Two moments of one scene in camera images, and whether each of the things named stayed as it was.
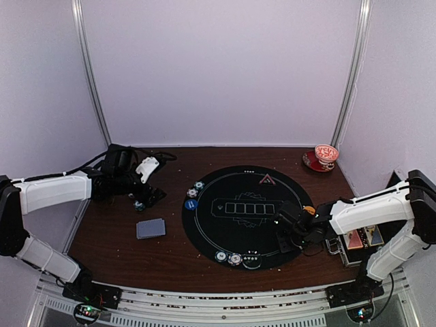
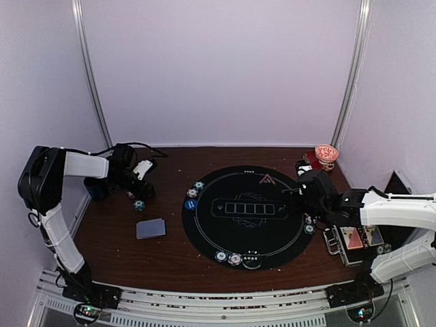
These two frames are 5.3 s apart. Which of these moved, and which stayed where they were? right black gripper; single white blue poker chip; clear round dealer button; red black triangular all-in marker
Moved: right black gripper
Stayed: clear round dealer button; red black triangular all-in marker; single white blue poker chip
